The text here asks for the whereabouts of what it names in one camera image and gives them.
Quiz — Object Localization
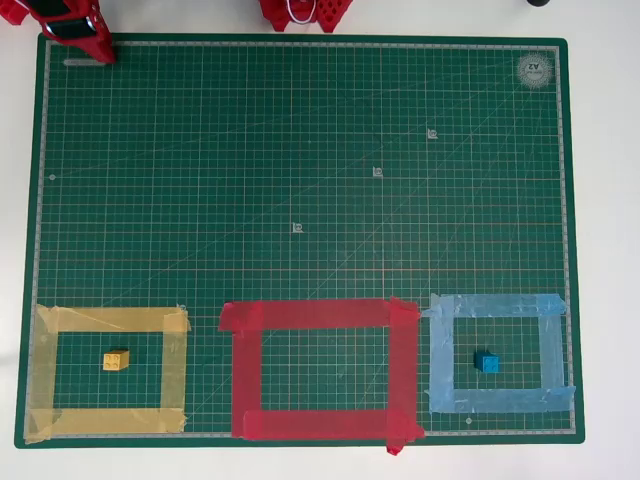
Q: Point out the blue tape square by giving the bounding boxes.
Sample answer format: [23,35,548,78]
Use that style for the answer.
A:
[422,292,577,415]

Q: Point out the red tape square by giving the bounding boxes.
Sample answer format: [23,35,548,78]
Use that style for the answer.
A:
[218,295,427,456]

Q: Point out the yellow tape square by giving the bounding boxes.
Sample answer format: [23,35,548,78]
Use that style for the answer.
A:
[24,303,192,445]

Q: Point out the blue cube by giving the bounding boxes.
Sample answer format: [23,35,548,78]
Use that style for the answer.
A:
[473,350,502,375]

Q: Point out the green cutting mat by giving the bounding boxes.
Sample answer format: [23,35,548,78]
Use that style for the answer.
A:
[13,32,586,450]

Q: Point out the white servo cable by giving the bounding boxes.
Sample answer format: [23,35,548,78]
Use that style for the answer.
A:
[283,0,318,25]

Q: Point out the yellow cube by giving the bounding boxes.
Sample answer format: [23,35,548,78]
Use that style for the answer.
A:
[102,348,131,372]

